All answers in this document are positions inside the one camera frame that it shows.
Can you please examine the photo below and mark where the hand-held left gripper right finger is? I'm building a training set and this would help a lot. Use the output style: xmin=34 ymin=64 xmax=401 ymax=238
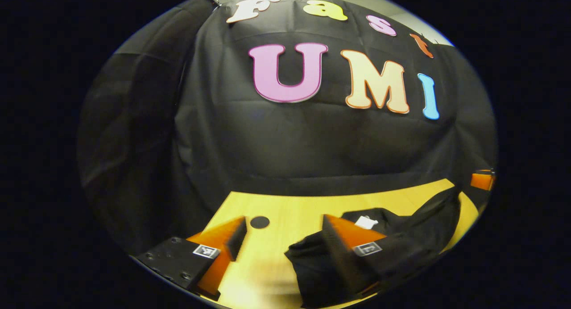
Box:
xmin=322 ymin=214 xmax=429 ymax=296

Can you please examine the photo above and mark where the black shirt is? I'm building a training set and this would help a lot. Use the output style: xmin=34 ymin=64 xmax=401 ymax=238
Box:
xmin=285 ymin=186 xmax=462 ymax=309

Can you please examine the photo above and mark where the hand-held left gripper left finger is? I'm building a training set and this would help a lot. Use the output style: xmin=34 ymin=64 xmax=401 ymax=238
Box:
xmin=134 ymin=216 xmax=248 ymax=301

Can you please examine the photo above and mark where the black backdrop cloth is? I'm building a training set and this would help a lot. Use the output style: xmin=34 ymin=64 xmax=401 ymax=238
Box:
xmin=78 ymin=0 xmax=499 ymax=256

